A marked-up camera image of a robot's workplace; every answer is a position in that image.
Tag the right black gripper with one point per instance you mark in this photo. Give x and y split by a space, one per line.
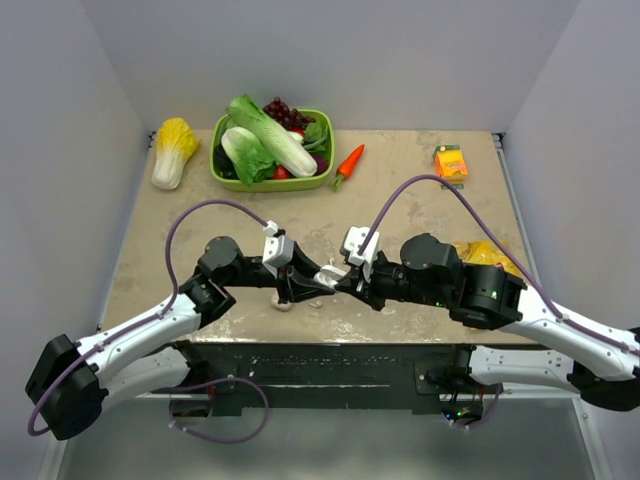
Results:
368 292

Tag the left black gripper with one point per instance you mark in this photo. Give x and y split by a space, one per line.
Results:
295 288

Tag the white earbud charging case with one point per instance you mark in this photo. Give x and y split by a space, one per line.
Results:
329 275

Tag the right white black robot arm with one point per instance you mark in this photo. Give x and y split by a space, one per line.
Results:
576 354

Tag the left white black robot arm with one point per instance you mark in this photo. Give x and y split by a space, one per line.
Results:
72 380

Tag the pink earbud charging case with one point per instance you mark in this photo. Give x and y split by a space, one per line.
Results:
279 304

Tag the green plastic basket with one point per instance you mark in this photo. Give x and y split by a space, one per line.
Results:
282 185

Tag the red tomato toy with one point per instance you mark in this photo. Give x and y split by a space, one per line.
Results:
281 173

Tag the purple onion toy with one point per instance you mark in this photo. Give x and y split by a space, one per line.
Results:
321 165

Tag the orange carrot toy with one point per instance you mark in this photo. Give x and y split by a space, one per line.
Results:
346 168

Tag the short green cabbage toy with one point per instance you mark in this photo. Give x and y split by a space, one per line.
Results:
251 161

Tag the long green lettuce toy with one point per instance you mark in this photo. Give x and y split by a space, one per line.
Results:
273 137

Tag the green leaf toy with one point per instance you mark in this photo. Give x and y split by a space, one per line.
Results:
315 136

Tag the yellow Lays chips bag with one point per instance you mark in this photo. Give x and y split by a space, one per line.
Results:
485 253

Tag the dark red grapes toy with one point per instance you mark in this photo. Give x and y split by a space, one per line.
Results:
289 118

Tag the orange sponge package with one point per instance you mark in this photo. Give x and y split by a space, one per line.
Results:
449 164

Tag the yellow napa cabbage toy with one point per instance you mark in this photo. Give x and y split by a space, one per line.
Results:
176 143

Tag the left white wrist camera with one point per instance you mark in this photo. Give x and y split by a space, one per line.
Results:
278 248

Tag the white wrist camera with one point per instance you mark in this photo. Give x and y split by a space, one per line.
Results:
278 248
359 249

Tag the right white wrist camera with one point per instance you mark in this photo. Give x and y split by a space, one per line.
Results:
359 249

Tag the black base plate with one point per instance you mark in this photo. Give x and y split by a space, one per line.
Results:
352 376

